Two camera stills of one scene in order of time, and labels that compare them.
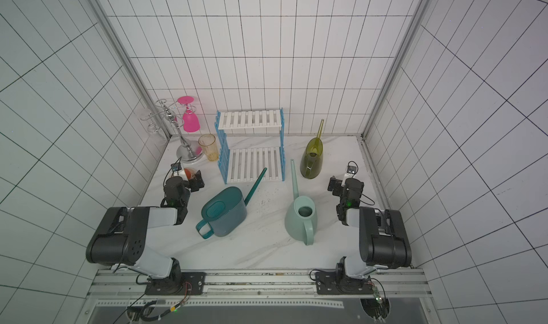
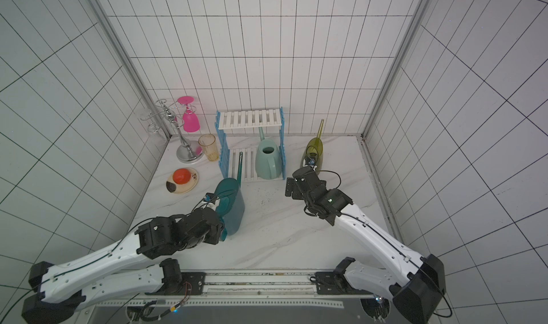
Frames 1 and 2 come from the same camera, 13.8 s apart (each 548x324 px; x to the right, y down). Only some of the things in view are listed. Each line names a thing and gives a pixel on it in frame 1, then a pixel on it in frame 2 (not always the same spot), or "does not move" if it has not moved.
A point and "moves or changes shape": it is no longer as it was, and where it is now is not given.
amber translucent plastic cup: x=207 y=143 does not move
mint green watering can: x=301 y=218 to x=268 y=158
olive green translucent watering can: x=311 y=160 does not move
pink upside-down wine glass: x=190 y=121 does not move
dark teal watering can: x=224 y=212 moves or changes shape
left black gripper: x=195 y=185 to x=215 y=232
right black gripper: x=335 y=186 to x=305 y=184
